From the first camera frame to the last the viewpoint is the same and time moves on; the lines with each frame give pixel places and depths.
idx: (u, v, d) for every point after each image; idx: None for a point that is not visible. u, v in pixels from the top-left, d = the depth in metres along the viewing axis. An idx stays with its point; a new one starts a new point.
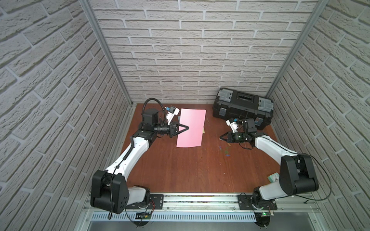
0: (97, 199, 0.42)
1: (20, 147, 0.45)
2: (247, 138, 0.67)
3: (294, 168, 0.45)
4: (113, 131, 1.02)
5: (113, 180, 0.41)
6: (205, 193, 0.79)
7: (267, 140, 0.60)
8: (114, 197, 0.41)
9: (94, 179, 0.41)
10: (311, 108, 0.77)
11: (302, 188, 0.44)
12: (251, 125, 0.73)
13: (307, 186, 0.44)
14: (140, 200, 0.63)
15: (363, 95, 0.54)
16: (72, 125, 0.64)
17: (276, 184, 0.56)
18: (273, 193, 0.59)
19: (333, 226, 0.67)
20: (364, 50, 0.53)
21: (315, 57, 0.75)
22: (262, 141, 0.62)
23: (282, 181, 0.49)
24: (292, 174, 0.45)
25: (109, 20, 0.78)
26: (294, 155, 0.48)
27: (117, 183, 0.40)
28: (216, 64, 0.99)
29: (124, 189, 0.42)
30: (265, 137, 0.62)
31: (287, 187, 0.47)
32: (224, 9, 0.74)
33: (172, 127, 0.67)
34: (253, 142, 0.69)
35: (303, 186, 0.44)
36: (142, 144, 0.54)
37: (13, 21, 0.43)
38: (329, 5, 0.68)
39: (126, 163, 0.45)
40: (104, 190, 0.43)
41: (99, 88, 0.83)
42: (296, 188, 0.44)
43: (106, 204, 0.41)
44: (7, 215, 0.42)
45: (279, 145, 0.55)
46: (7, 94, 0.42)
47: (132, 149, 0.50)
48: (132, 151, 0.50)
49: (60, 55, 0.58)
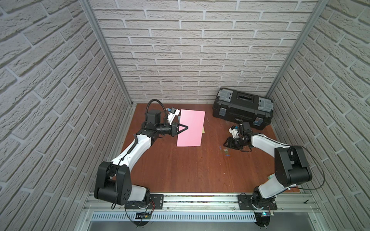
0: (100, 191, 0.43)
1: (20, 147, 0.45)
2: (244, 138, 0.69)
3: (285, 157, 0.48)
4: (113, 131, 1.02)
5: (119, 170, 0.42)
6: (205, 193, 0.79)
7: (261, 137, 0.64)
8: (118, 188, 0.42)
9: (99, 170, 0.43)
10: (311, 108, 0.77)
11: (296, 178, 0.46)
12: (246, 127, 0.77)
13: (300, 174, 0.46)
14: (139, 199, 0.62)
15: (363, 95, 0.54)
16: (72, 125, 0.65)
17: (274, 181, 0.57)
18: (271, 188, 0.60)
19: (333, 226, 0.67)
20: (364, 49, 0.53)
21: (315, 57, 0.75)
22: (256, 137, 0.66)
23: (277, 173, 0.51)
24: (284, 163, 0.47)
25: (109, 20, 0.78)
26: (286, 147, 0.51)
27: (122, 173, 0.42)
28: (216, 64, 0.99)
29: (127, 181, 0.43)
30: (260, 135, 0.66)
31: (281, 179, 0.50)
32: (223, 8, 0.73)
33: (175, 127, 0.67)
34: (250, 142, 0.72)
35: (297, 175, 0.46)
36: (146, 140, 0.56)
37: (13, 21, 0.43)
38: (329, 5, 0.68)
39: (131, 156, 0.47)
40: (108, 183, 0.44)
41: (99, 88, 0.83)
42: (289, 177, 0.46)
43: (108, 196, 0.42)
44: (7, 215, 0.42)
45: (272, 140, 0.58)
46: (7, 94, 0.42)
47: (136, 144, 0.53)
48: (134, 146, 0.52)
49: (60, 55, 0.58)
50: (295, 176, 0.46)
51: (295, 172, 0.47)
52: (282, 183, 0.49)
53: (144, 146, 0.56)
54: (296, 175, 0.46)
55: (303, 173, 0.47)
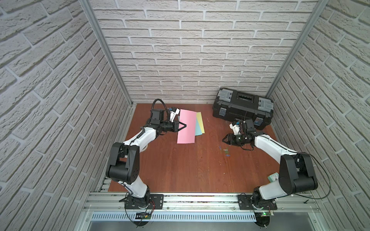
0: (112, 169, 0.47)
1: (20, 147, 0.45)
2: (247, 137, 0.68)
3: (293, 167, 0.45)
4: (113, 131, 1.02)
5: (131, 147, 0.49)
6: (205, 193, 0.79)
7: (267, 140, 0.60)
8: (129, 163, 0.46)
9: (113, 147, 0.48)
10: (311, 108, 0.77)
11: (300, 187, 0.44)
12: (250, 125, 0.74)
13: (307, 184, 0.45)
14: (139, 196, 0.64)
15: (363, 95, 0.54)
16: (72, 124, 0.65)
17: (275, 185, 0.56)
18: (272, 192, 0.59)
19: (333, 226, 0.67)
20: (364, 49, 0.53)
21: (315, 57, 0.75)
22: (261, 140, 0.63)
23: (282, 180, 0.49)
24: (290, 173, 0.45)
25: (109, 20, 0.78)
26: (293, 154, 0.49)
27: (134, 149, 0.47)
28: (216, 64, 0.99)
29: (138, 160, 0.48)
30: (265, 137, 0.62)
31: (286, 186, 0.48)
32: (223, 9, 0.74)
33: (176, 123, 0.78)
34: (252, 142, 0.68)
35: (302, 185, 0.45)
36: (151, 132, 0.62)
37: (13, 21, 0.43)
38: (329, 5, 0.68)
39: (140, 140, 0.53)
40: (119, 162, 0.48)
41: (99, 88, 0.83)
42: (295, 186, 0.44)
43: (119, 174, 0.46)
44: (7, 215, 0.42)
45: (278, 144, 0.55)
46: (7, 95, 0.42)
47: (143, 133, 0.58)
48: (142, 133, 0.57)
49: (60, 55, 0.58)
50: (299, 185, 0.45)
51: (301, 180, 0.45)
52: (287, 191, 0.47)
53: (151, 135, 0.62)
54: (300, 184, 0.45)
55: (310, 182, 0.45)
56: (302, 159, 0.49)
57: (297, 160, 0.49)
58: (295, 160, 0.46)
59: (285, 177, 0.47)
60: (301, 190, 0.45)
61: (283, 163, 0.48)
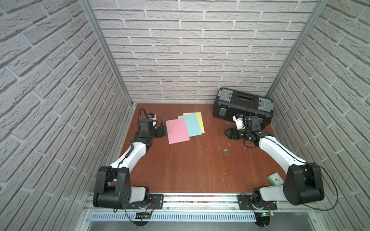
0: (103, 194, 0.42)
1: (20, 147, 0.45)
2: (251, 137, 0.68)
3: (302, 181, 0.43)
4: (113, 131, 1.02)
5: (119, 173, 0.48)
6: (205, 193, 0.79)
7: (272, 143, 0.57)
8: (119, 189, 0.42)
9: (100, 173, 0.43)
10: (311, 108, 0.77)
11: (306, 198, 0.43)
12: (255, 124, 0.68)
13: (313, 196, 0.43)
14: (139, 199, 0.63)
15: (363, 95, 0.54)
16: (72, 125, 0.64)
17: (278, 190, 0.55)
18: (273, 196, 0.58)
19: (333, 226, 0.67)
20: (364, 49, 0.53)
21: (315, 57, 0.75)
22: (267, 144, 0.59)
23: (287, 189, 0.47)
24: (297, 185, 0.43)
25: (109, 20, 0.78)
26: (301, 163, 0.46)
27: (122, 174, 0.42)
28: (216, 64, 0.99)
29: (127, 182, 0.43)
30: (270, 140, 0.58)
31: (292, 197, 0.45)
32: (223, 8, 0.73)
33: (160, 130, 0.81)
34: (257, 142, 0.65)
35: (308, 196, 0.43)
36: (141, 147, 0.58)
37: (13, 21, 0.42)
38: (329, 5, 0.68)
39: (128, 160, 0.48)
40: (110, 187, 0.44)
41: (99, 88, 0.83)
42: (301, 198, 0.43)
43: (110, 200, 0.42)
44: (7, 215, 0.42)
45: (284, 149, 0.53)
46: (7, 94, 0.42)
47: (131, 151, 0.53)
48: (131, 151, 0.53)
49: (60, 55, 0.58)
50: (305, 196, 0.43)
51: (308, 192, 0.43)
52: (292, 200, 0.45)
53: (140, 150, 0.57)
54: (307, 196, 0.43)
55: (315, 193, 0.43)
56: (310, 169, 0.47)
57: (304, 169, 0.46)
58: (303, 170, 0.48)
59: (292, 189, 0.45)
60: (307, 201, 0.43)
61: (291, 174, 0.45)
